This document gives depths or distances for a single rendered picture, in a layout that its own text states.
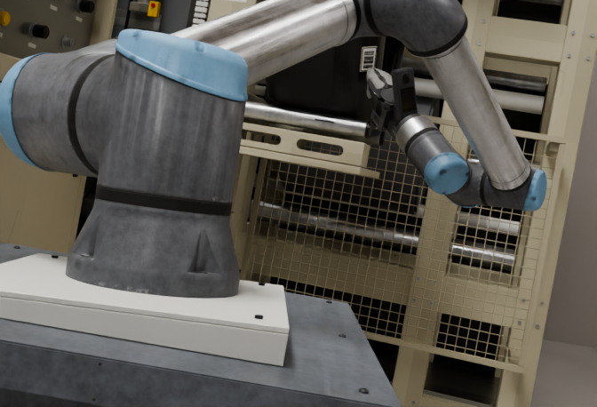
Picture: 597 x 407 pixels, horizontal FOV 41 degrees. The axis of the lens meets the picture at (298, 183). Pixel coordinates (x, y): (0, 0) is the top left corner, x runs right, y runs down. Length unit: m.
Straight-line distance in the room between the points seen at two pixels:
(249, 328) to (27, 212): 1.25
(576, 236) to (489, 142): 3.70
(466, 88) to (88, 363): 0.99
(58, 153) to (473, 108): 0.82
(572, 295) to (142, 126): 4.62
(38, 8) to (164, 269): 1.21
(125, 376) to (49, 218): 1.36
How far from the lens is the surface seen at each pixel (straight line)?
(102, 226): 0.86
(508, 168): 1.68
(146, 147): 0.84
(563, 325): 5.34
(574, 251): 5.29
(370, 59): 1.95
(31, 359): 0.70
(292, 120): 2.04
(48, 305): 0.76
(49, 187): 1.99
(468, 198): 1.82
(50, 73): 1.00
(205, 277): 0.84
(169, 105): 0.84
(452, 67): 1.45
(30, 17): 1.93
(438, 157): 1.72
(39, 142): 1.00
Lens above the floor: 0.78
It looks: 1 degrees down
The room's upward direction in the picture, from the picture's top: 10 degrees clockwise
